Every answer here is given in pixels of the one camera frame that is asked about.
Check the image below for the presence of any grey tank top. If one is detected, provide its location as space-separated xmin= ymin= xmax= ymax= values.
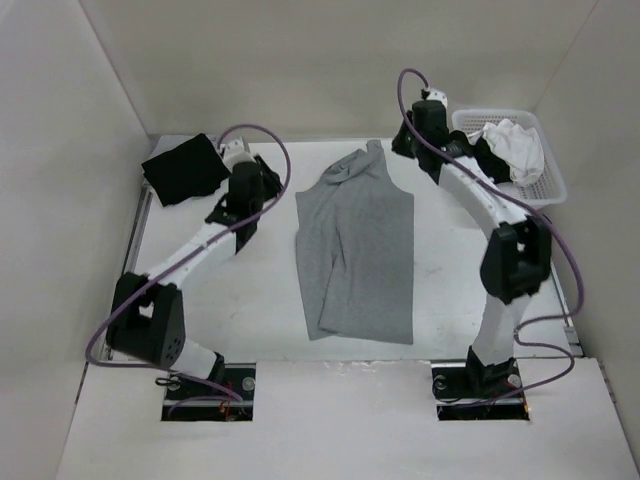
xmin=295 ymin=140 xmax=414 ymax=345

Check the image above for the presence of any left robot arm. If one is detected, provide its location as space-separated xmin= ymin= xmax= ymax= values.
xmin=106 ymin=152 xmax=283 ymax=399

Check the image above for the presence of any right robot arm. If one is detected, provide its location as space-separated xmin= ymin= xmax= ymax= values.
xmin=392 ymin=98 xmax=551 ymax=398

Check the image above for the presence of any folded black tank top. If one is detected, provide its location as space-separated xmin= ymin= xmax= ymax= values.
xmin=142 ymin=133 xmax=231 ymax=207

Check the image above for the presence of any black tank top in basket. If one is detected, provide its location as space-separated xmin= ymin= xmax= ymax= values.
xmin=449 ymin=130 xmax=512 ymax=184

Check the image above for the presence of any white tank top in basket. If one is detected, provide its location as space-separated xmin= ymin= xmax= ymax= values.
xmin=482 ymin=118 xmax=545 ymax=187

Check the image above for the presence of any white plastic basket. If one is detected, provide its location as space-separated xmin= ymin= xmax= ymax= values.
xmin=451 ymin=108 xmax=567 ymax=209

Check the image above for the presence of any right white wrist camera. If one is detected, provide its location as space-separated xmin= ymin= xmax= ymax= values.
xmin=421 ymin=87 xmax=448 ymax=108

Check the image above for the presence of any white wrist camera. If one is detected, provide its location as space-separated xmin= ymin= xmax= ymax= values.
xmin=221 ymin=138 xmax=253 ymax=169
xmin=421 ymin=87 xmax=448 ymax=108

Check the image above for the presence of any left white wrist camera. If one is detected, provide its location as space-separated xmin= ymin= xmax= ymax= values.
xmin=221 ymin=138 xmax=253 ymax=169

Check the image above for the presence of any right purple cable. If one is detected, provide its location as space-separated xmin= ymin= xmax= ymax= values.
xmin=397 ymin=68 xmax=587 ymax=401

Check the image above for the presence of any purple cable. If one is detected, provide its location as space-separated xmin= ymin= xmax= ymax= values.
xmin=397 ymin=68 xmax=587 ymax=401
xmin=85 ymin=123 xmax=293 ymax=367

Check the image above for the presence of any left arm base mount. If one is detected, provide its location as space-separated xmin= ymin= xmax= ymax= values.
xmin=155 ymin=363 xmax=257 ymax=423

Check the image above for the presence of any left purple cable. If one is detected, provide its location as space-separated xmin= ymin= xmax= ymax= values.
xmin=85 ymin=123 xmax=293 ymax=367

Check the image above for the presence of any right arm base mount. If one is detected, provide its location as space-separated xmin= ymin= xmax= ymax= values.
xmin=431 ymin=360 xmax=529 ymax=421

